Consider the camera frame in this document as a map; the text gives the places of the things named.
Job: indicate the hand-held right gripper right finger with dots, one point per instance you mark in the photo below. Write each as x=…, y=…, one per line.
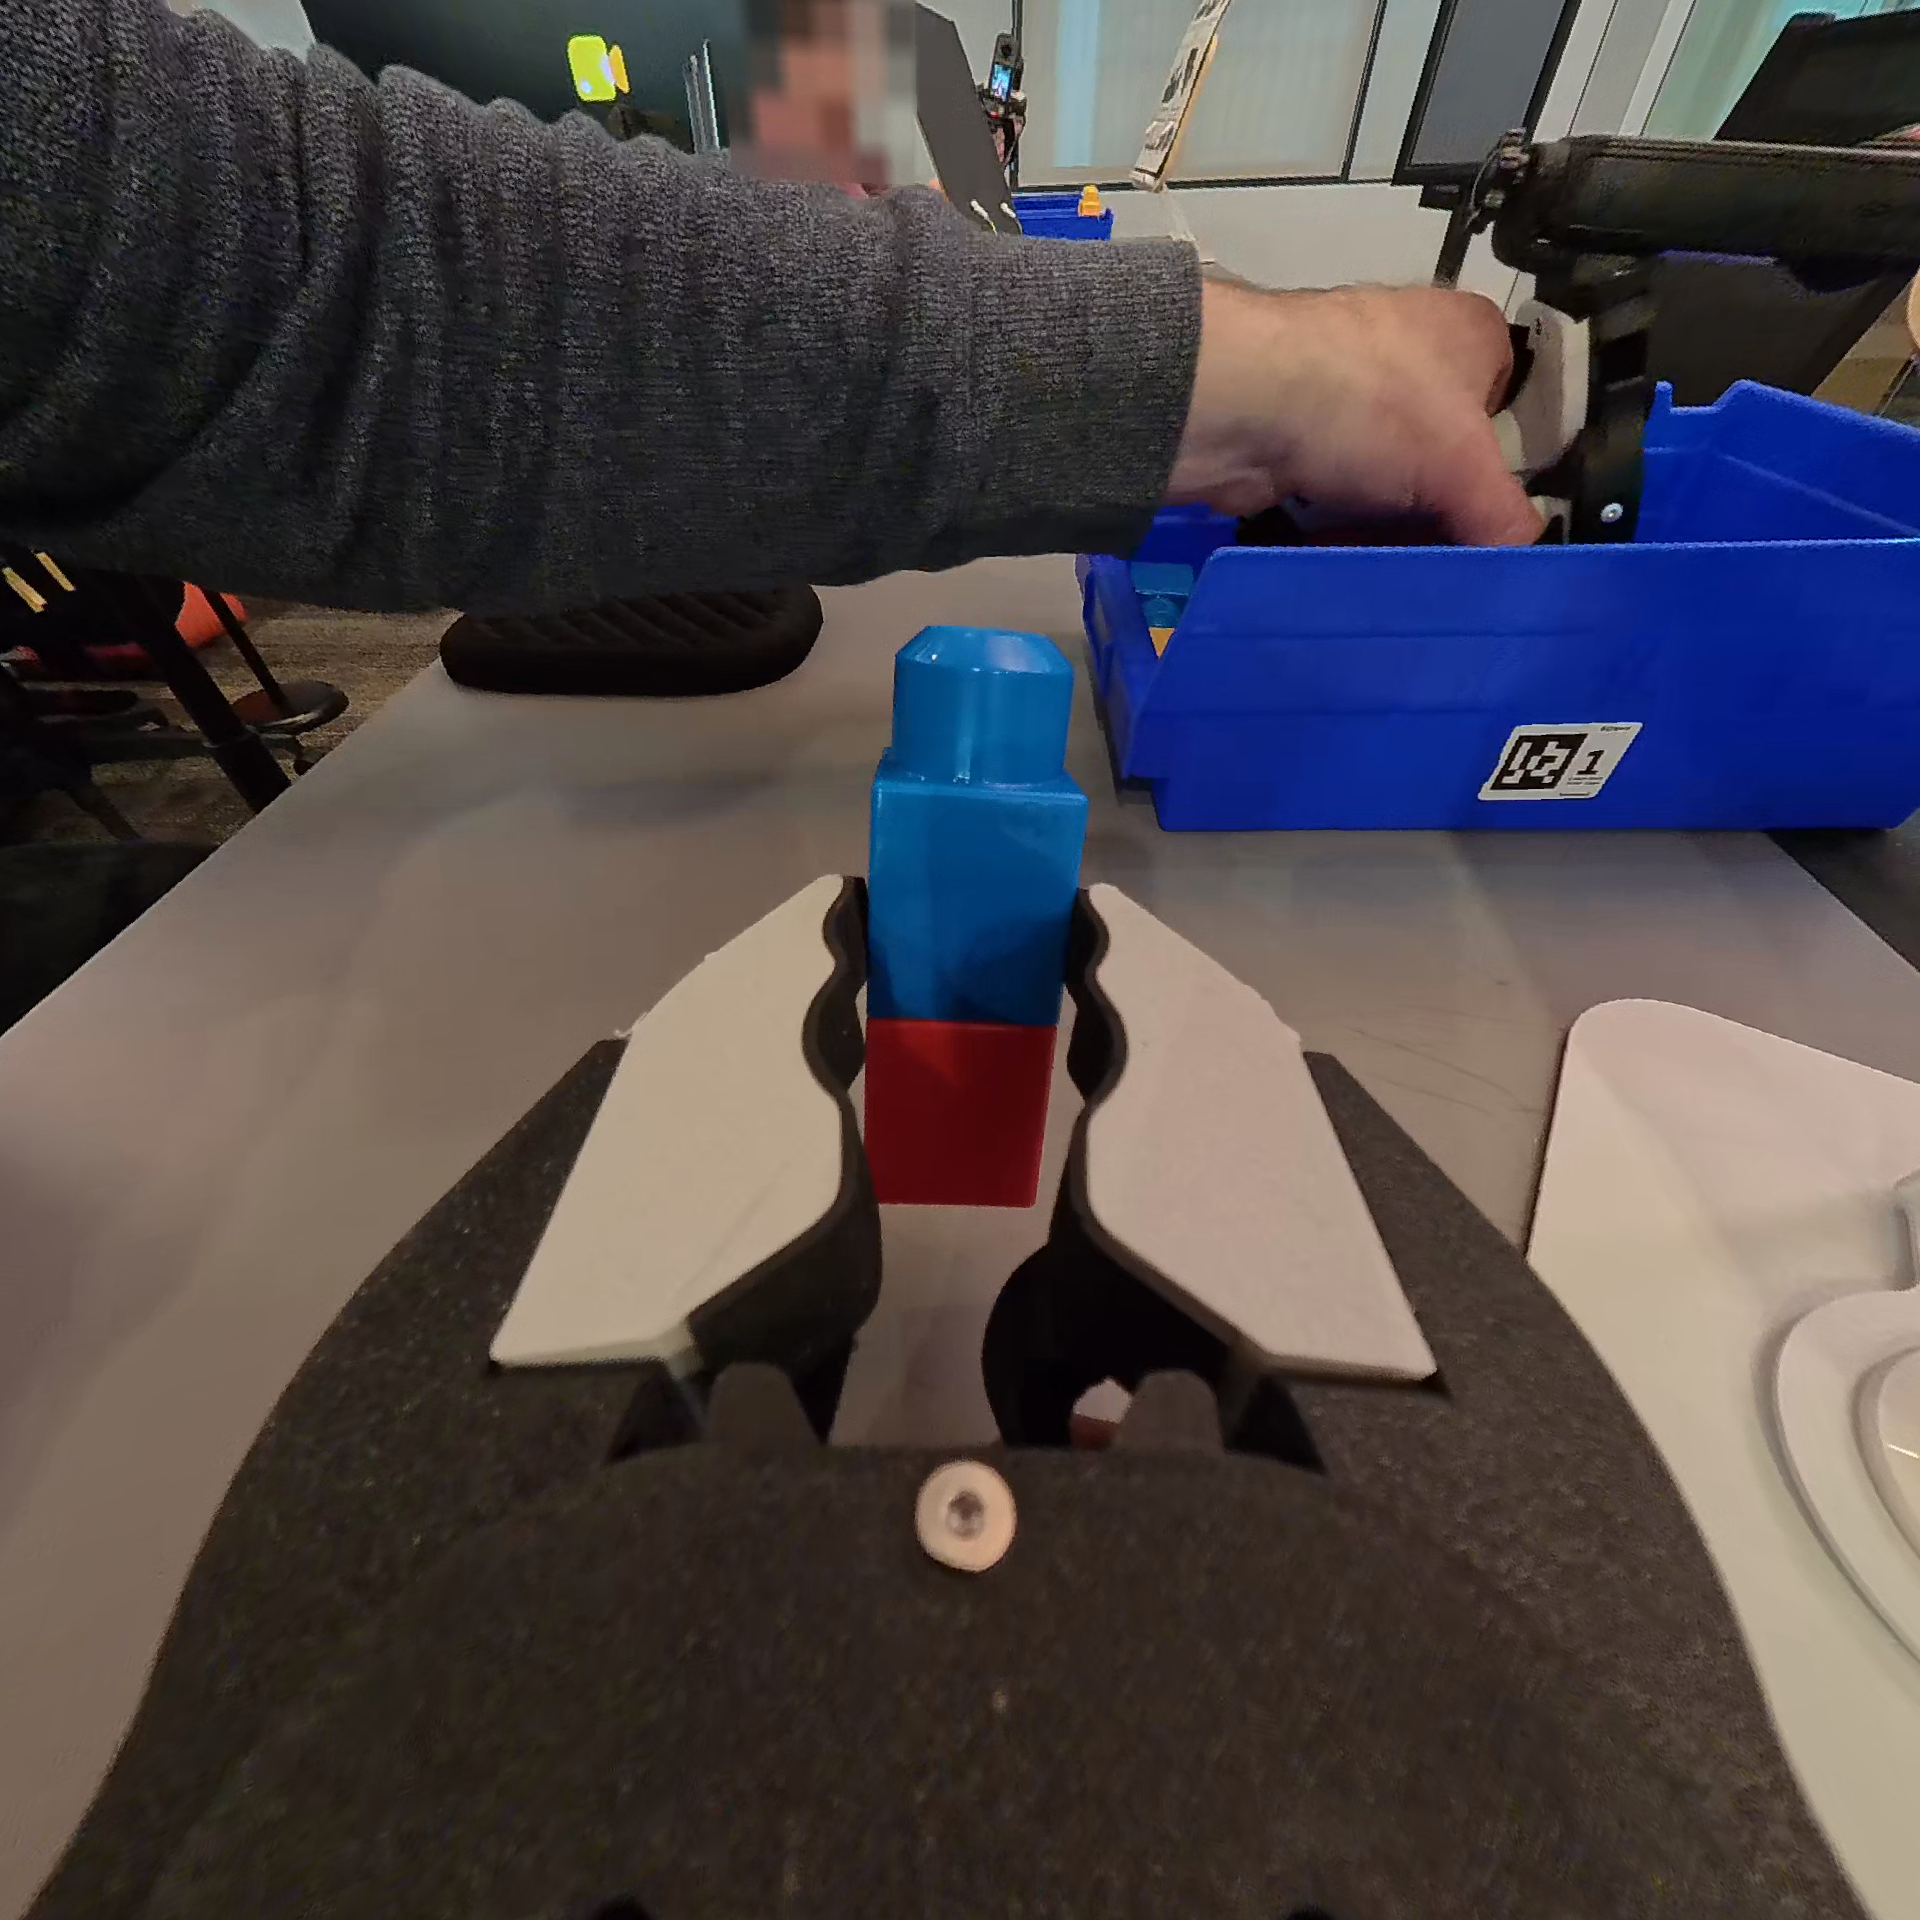
x=1246, y=1199

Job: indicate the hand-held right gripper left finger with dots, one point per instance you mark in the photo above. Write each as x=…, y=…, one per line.
x=689, y=1199

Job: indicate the blue toy building block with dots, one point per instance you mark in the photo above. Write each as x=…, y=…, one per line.
x=979, y=856

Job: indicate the blue plastic bin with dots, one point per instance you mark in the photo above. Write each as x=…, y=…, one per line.
x=1067, y=213
x=1443, y=677

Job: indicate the pile of coloured toy blocks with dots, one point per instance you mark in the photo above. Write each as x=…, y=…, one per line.
x=1176, y=577

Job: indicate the person's left forearm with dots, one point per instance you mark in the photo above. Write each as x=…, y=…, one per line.
x=539, y=331

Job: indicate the grey desk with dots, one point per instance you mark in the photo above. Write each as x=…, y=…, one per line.
x=360, y=903

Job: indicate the person's left hand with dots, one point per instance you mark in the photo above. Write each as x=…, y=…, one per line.
x=1350, y=406

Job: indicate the black panel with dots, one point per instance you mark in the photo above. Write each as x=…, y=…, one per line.
x=1831, y=76

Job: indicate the small monitor on stand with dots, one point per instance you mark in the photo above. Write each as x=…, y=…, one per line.
x=1476, y=85

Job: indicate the white document stand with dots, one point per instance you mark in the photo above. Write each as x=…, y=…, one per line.
x=1714, y=1413

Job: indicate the black ribbed wrist rest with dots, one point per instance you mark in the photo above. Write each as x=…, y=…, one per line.
x=633, y=643

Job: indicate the tilted document stand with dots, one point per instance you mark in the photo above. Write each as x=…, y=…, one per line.
x=1179, y=92

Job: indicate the orange traffic cone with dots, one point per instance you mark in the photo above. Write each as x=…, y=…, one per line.
x=210, y=615

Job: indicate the large dark display screen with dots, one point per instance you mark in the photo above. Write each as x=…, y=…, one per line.
x=452, y=36

